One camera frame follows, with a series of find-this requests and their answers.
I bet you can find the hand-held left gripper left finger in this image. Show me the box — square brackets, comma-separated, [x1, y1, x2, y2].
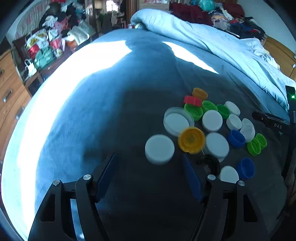
[28, 152, 117, 241]

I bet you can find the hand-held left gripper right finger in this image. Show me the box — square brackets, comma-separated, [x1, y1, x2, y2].
[181, 153, 270, 241]

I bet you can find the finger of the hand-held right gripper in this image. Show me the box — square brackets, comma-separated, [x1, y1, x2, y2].
[266, 112, 290, 125]
[252, 112, 273, 128]

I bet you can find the wide white bottle cap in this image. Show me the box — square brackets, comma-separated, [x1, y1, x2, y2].
[145, 134, 175, 165]

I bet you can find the pile of colourful bottle caps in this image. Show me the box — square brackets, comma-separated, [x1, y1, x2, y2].
[163, 88, 267, 183]

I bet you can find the blue bed sheet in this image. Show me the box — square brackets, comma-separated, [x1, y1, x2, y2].
[1, 29, 292, 241]

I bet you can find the wooden bed headboard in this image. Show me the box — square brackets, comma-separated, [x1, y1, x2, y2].
[264, 35, 296, 81]

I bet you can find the light blue duvet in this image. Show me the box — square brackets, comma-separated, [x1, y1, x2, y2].
[130, 9, 296, 112]

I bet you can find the heap of mixed clothes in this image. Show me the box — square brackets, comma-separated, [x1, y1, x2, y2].
[209, 0, 266, 40]

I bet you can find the cluttered table with bags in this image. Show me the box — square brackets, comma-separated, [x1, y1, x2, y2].
[13, 35, 72, 98]

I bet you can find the teal bag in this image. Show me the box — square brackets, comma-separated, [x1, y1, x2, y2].
[199, 0, 216, 11]

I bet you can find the wooden dresser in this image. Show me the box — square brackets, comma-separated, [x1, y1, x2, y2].
[0, 50, 31, 153]

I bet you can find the maroon cloth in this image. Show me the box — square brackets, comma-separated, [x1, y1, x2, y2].
[170, 2, 213, 26]

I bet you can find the white handbag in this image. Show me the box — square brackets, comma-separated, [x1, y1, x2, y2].
[24, 59, 37, 77]

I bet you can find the pile of plastic bags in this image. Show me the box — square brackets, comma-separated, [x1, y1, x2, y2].
[24, 29, 67, 70]

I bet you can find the cream knitted cloth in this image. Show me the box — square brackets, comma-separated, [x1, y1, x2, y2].
[67, 25, 96, 45]

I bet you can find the heap of dark clothes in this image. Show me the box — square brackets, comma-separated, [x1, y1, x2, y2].
[38, 0, 97, 44]

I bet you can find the pink patterned headboard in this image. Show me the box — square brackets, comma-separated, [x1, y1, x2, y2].
[15, 2, 53, 40]

